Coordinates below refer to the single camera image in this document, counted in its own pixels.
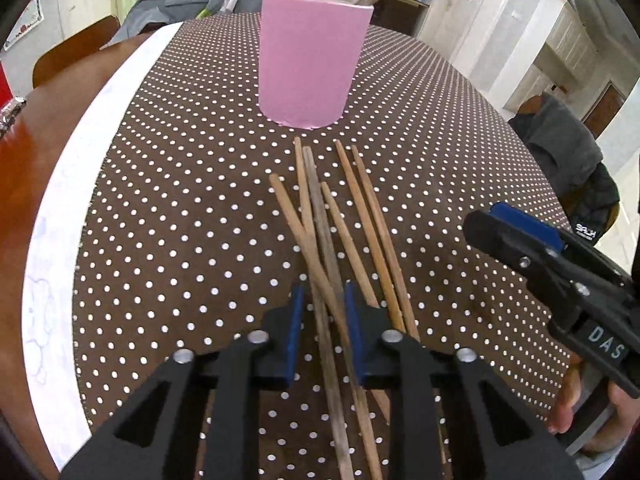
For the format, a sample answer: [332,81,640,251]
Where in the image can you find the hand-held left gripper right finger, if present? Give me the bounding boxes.
[344,281,586,480]

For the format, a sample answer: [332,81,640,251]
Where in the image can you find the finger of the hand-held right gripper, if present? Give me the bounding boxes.
[462,209,592,327]
[491,202,627,292]

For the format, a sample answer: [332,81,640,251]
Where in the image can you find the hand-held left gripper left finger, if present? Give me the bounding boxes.
[60,284,307,480]

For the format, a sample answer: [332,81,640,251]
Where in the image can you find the pile of wooden chopsticks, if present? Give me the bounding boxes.
[256,0,448,480]

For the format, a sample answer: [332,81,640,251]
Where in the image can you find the pink cup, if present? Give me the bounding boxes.
[257,0,375,130]

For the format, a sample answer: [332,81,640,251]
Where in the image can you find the person's right hand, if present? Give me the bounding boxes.
[546,360,640,463]

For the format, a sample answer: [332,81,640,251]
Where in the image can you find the grey garment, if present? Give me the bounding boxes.
[507,92,603,198]

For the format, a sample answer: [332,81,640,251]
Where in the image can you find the brown door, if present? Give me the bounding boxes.
[582,80,626,128]

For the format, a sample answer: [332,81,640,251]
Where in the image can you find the brown polka dot tablecloth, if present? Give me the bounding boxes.
[21,10,573,480]

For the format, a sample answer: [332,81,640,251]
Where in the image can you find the white door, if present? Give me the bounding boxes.
[417,0,506,53]

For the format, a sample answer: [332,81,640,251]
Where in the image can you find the dark wooden desk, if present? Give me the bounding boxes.
[370,0,431,36]

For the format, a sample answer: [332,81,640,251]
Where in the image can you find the grey jacket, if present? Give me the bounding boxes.
[100,0,266,51]

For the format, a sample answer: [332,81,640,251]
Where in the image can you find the brown wooden chair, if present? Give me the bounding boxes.
[32,15,121,88]

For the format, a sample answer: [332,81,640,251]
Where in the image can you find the clear plastic packet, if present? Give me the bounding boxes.
[0,96,27,133]

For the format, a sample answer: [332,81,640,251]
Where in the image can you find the white wall cabinets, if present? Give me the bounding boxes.
[502,0,601,116]

